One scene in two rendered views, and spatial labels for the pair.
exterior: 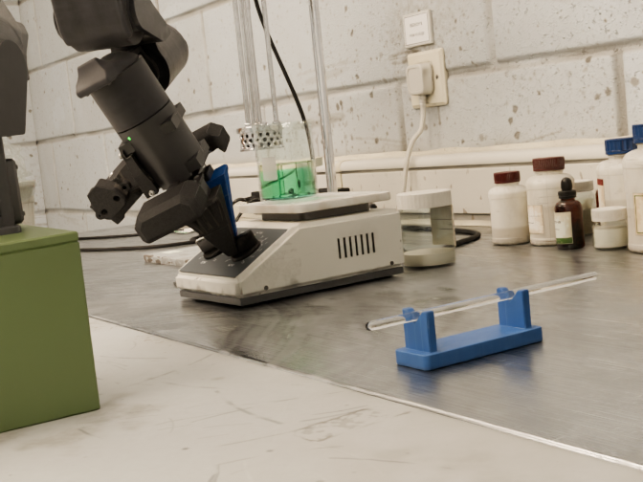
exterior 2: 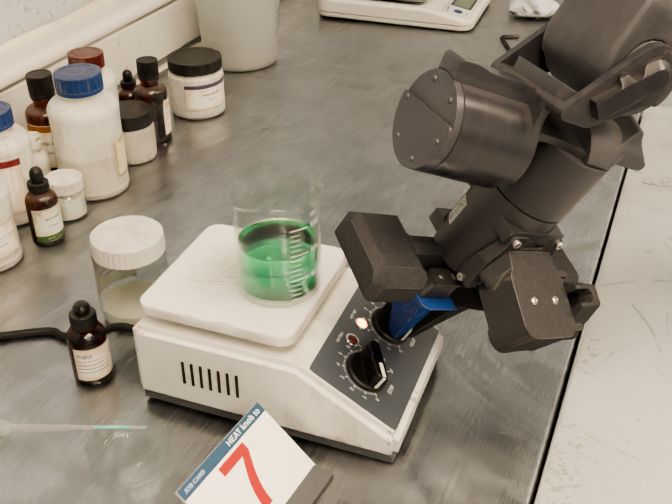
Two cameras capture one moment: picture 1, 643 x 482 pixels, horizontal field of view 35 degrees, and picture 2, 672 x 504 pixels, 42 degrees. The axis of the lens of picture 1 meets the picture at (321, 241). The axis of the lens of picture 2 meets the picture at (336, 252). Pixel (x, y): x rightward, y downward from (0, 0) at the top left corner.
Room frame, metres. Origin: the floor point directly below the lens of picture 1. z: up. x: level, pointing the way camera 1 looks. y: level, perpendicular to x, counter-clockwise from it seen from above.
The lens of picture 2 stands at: (1.30, 0.47, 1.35)
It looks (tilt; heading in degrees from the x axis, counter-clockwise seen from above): 33 degrees down; 234
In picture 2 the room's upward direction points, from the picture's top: straight up
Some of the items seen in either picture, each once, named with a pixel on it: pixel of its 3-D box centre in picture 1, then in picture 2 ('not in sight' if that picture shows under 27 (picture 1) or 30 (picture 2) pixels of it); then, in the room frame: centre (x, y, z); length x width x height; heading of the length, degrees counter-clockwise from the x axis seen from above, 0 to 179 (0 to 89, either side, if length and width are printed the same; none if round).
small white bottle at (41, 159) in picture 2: not in sight; (37, 163); (1.08, -0.37, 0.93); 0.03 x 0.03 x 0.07
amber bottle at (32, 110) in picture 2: not in sight; (47, 121); (1.05, -0.42, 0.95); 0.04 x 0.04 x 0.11
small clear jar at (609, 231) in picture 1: (609, 228); (66, 195); (1.07, -0.31, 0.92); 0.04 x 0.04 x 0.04
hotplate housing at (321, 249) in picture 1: (298, 247); (281, 334); (1.03, 0.02, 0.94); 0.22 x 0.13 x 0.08; 124
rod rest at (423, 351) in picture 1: (468, 325); not in sight; (0.65, -0.09, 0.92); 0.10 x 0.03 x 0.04; 122
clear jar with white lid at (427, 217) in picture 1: (426, 228); (132, 274); (1.09, -0.11, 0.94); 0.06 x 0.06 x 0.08
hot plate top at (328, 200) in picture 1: (314, 202); (247, 279); (1.04, 0.00, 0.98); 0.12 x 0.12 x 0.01; 34
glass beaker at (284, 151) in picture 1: (285, 164); (274, 241); (1.03, 0.03, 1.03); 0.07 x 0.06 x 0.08; 8
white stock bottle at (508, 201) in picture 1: (509, 207); not in sight; (1.21, -0.23, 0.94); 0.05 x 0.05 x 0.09
